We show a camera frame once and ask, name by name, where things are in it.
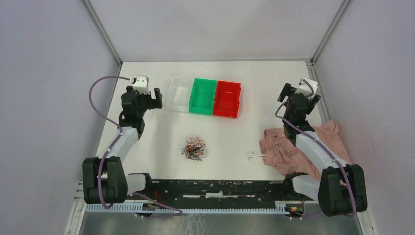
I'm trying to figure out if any pink cloth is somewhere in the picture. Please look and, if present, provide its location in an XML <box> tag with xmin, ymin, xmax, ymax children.
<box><xmin>259</xmin><ymin>120</ymin><xmax>352</xmax><ymax>180</ymax></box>

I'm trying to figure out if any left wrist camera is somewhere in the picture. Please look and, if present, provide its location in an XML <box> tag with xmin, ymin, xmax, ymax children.
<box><xmin>130</xmin><ymin>75</ymin><xmax>149</xmax><ymax>93</ymax></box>

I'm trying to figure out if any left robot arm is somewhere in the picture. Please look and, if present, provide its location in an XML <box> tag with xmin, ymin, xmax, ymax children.
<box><xmin>82</xmin><ymin>86</ymin><xmax>162</xmax><ymax>208</ymax></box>

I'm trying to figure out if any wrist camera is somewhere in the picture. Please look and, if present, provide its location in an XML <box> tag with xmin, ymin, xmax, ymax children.
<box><xmin>130</xmin><ymin>75</ymin><xmax>149</xmax><ymax>93</ymax></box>
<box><xmin>296</xmin><ymin>78</ymin><xmax>318</xmax><ymax>99</ymax></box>

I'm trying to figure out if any green plastic bin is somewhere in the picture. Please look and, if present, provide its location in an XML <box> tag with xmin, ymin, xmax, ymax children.
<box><xmin>189</xmin><ymin>78</ymin><xmax>218</xmax><ymax>115</ymax></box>

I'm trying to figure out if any white drawstring cord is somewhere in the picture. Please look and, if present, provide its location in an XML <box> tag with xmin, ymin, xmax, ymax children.
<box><xmin>246</xmin><ymin>151</ymin><xmax>267</xmax><ymax>163</ymax></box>

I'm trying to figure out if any blue cable duct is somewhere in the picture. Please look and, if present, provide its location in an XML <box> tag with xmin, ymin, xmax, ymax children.
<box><xmin>85</xmin><ymin>201</ymin><xmax>289</xmax><ymax>215</ymax></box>

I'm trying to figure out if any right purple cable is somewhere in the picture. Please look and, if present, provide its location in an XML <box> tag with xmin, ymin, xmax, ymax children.
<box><xmin>275</xmin><ymin>79</ymin><xmax>358</xmax><ymax>221</ymax></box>

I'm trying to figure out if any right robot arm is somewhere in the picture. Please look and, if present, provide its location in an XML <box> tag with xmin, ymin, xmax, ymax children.
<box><xmin>277</xmin><ymin>78</ymin><xmax>368</xmax><ymax>217</ymax></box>

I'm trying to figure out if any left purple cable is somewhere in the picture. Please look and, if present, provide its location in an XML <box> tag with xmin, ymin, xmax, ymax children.
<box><xmin>89</xmin><ymin>75</ymin><xmax>184</xmax><ymax>219</ymax></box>

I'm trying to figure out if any purple cable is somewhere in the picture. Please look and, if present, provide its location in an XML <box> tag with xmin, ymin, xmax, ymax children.
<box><xmin>275</xmin><ymin>79</ymin><xmax>358</xmax><ymax>221</ymax></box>
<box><xmin>89</xmin><ymin>75</ymin><xmax>184</xmax><ymax>219</ymax></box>

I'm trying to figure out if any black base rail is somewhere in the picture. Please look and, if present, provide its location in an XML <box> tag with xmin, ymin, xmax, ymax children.
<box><xmin>142</xmin><ymin>179</ymin><xmax>311</xmax><ymax>209</ymax></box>

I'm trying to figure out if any clear plastic bin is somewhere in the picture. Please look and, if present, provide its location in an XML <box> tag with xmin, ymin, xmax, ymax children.
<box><xmin>164</xmin><ymin>76</ymin><xmax>194</xmax><ymax>113</ymax></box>

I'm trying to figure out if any cable pile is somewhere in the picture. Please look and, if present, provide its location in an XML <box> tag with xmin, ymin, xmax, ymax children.
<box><xmin>180</xmin><ymin>136</ymin><xmax>209</xmax><ymax>162</ymax></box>

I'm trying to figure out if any red plastic bin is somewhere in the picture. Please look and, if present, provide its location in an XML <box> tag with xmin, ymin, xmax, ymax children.
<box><xmin>213</xmin><ymin>80</ymin><xmax>241</xmax><ymax>118</ymax></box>

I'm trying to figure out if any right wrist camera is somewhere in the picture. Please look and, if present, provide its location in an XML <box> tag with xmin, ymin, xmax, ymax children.
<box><xmin>296</xmin><ymin>78</ymin><xmax>318</xmax><ymax>99</ymax></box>

